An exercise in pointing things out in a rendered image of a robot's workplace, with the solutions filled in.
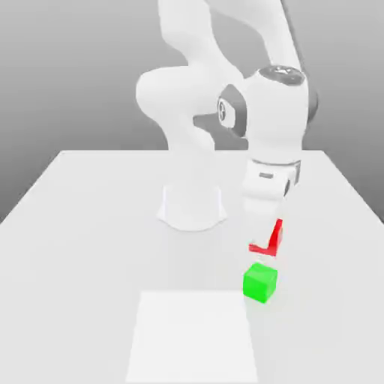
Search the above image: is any small green cube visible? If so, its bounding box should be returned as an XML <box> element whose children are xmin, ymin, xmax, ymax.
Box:
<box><xmin>241</xmin><ymin>261</ymin><xmax>279</xmax><ymax>305</ymax></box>

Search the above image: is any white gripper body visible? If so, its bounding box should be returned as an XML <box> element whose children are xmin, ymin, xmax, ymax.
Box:
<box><xmin>243</xmin><ymin>194</ymin><xmax>285</xmax><ymax>249</ymax></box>

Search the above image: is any small red cube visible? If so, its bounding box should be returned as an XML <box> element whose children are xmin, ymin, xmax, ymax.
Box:
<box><xmin>247</xmin><ymin>217</ymin><xmax>284</xmax><ymax>258</ymax></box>

